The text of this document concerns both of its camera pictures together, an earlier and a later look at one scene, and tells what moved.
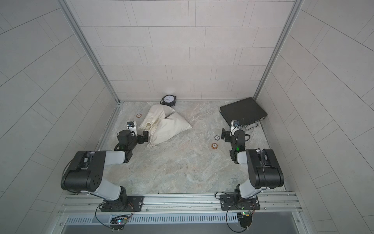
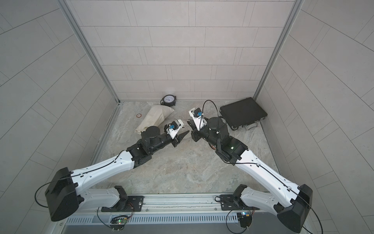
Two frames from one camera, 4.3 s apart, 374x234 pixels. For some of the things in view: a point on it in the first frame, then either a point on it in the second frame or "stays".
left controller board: (118, 222) stays
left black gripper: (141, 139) → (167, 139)
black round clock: (169, 100) stays
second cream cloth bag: (155, 112) stays
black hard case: (246, 111) stays
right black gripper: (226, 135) → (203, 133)
